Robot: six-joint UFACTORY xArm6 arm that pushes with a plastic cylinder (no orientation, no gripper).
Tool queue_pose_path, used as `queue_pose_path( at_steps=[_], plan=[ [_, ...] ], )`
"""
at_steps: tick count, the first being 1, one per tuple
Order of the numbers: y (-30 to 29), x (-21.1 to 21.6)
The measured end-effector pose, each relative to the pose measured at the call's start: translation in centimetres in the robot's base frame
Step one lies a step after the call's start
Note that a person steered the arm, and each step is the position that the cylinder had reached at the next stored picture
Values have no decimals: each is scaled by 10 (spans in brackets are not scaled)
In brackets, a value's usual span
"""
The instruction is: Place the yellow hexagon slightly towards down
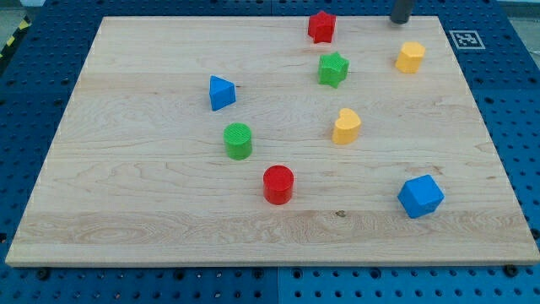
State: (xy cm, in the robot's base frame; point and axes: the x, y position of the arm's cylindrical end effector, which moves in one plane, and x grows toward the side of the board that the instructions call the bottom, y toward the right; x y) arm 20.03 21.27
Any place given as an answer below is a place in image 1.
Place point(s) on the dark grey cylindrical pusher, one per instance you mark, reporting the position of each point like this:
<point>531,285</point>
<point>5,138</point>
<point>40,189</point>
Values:
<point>401,11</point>

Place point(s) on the yellow hexagon block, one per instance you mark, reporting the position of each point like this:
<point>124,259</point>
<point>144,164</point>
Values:
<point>410,57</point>

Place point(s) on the white fiducial marker tag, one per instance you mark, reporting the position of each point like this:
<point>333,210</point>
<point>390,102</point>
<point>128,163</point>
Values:
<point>466,40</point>

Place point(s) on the red star block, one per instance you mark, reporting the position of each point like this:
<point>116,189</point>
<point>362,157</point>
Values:
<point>321,27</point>

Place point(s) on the green star block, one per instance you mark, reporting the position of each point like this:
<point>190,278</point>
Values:
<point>332,69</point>

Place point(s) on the yellow heart block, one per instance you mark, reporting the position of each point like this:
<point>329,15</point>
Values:
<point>346,127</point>

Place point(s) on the blue cube block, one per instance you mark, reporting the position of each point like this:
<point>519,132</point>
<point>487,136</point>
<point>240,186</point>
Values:
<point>420,196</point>

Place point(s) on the blue triangle block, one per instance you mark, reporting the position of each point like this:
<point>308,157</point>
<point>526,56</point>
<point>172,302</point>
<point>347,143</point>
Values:
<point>221,92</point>

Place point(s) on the green cylinder block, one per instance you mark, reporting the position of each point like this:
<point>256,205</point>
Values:
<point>237,141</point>

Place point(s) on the red cylinder block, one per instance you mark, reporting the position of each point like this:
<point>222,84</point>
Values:
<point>278,183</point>

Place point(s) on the light wooden board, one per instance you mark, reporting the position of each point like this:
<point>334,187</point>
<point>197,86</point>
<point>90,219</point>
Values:
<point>137,174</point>

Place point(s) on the yellow black hazard tape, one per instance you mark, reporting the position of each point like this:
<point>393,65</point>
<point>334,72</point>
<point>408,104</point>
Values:
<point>15,39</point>

